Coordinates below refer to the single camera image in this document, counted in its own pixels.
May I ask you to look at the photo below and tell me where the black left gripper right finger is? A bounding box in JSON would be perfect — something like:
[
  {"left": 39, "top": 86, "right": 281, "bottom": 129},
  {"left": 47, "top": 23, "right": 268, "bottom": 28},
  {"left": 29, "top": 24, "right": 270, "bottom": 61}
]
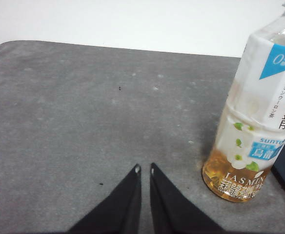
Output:
[{"left": 149, "top": 162, "right": 225, "bottom": 234}]

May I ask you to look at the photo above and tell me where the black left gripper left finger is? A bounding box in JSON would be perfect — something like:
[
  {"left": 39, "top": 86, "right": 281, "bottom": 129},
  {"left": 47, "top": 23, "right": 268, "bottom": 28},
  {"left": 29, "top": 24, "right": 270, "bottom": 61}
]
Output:
[{"left": 68, "top": 165, "right": 143, "bottom": 234}]

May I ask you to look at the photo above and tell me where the pale jasmine oolong tea bottle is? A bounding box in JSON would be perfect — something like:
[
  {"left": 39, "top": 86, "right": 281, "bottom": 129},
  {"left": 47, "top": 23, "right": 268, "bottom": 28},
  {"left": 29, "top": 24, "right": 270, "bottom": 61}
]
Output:
[{"left": 202, "top": 0, "right": 285, "bottom": 203}]

